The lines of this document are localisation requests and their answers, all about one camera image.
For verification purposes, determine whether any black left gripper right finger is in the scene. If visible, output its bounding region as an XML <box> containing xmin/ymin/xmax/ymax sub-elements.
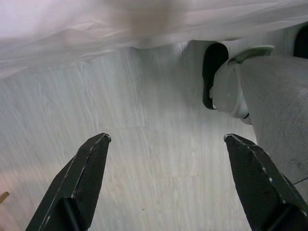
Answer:
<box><xmin>223</xmin><ymin>133</ymin><xmax>308</xmax><ymax>231</ymax></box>

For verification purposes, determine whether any black robot right foot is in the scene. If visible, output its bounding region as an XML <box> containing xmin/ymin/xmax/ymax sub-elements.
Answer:
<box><xmin>293</xmin><ymin>26</ymin><xmax>308</xmax><ymax>59</ymax></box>

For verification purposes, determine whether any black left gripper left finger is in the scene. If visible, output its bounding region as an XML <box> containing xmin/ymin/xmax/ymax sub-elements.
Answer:
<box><xmin>25</xmin><ymin>132</ymin><xmax>112</xmax><ymax>231</ymax></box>

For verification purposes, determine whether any grey white robot left leg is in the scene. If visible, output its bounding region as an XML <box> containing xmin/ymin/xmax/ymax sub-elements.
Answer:
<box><xmin>202</xmin><ymin>42</ymin><xmax>308</xmax><ymax>186</ymax></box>

